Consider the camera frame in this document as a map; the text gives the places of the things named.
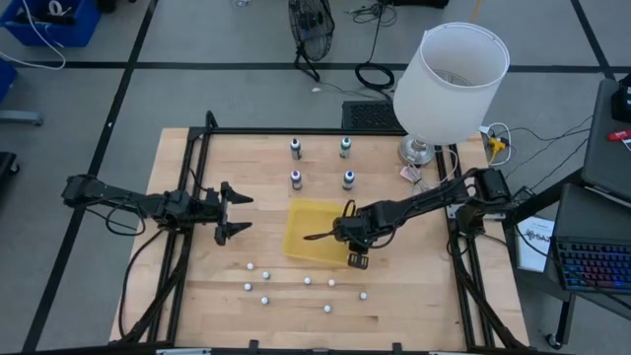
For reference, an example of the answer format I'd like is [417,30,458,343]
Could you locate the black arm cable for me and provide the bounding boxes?
[116,227,169,341]

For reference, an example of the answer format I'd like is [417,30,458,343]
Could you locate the white printed paper sheet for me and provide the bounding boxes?
[514,214,557,274]

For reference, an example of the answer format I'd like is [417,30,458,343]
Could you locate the white power strip yellow plug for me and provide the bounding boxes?
[478,121,514,168]

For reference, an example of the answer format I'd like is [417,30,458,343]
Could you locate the black caster base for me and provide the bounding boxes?
[0,151,21,198]

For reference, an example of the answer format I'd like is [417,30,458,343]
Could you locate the backlit computer keyboard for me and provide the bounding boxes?
[545,182,631,297]

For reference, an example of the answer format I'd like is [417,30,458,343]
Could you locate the black metal table frame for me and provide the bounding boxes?
[108,109,532,355]

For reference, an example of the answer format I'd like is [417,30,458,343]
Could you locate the yellow translucent plastic bin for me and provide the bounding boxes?
[282,195,369,268]

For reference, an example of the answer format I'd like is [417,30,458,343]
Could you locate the black device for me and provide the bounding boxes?
[611,72,631,123]

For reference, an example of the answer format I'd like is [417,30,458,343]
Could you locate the dark grey rolling desk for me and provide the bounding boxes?
[505,77,631,351]

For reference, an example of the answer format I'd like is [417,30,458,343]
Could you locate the white lamp cord bundle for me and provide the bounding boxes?
[399,146,460,194]

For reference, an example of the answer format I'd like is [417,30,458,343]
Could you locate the white cable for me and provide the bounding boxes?
[0,0,68,71]

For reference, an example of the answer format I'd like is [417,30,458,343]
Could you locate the grey metal foot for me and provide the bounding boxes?
[0,109,44,126]

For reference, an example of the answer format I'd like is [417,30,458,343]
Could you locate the black floor fan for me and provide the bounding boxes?
[287,0,336,84]

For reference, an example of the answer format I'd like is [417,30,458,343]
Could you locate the black perforated floor box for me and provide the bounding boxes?
[340,100,408,132]

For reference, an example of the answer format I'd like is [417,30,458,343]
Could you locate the tangled black cables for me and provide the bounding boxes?
[348,0,398,27]

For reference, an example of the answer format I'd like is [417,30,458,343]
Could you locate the blue plastic crate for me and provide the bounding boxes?
[0,59,19,106]
[0,0,104,49]

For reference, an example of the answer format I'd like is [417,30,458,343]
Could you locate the white shade table lamp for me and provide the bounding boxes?
[391,21,512,169]

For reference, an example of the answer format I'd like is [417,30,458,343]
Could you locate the coiled black cable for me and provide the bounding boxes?
[353,0,396,92]

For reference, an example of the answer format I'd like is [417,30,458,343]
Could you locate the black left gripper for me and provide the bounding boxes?
[189,181,254,248]

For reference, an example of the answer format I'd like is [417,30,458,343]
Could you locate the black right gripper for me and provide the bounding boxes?
[302,206,379,254]

